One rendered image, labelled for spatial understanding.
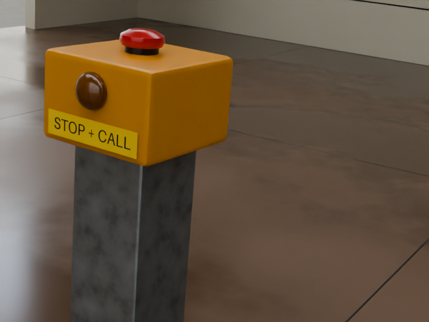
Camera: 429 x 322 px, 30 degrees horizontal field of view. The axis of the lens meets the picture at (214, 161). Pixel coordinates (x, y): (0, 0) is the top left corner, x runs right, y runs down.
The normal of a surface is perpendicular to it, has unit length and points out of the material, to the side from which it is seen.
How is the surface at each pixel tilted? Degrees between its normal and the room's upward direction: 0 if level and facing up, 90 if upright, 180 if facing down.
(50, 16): 90
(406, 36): 90
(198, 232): 0
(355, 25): 90
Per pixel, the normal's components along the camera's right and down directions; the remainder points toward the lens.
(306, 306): 0.07, -0.95
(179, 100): 0.82, 0.23
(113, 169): -0.57, 0.21
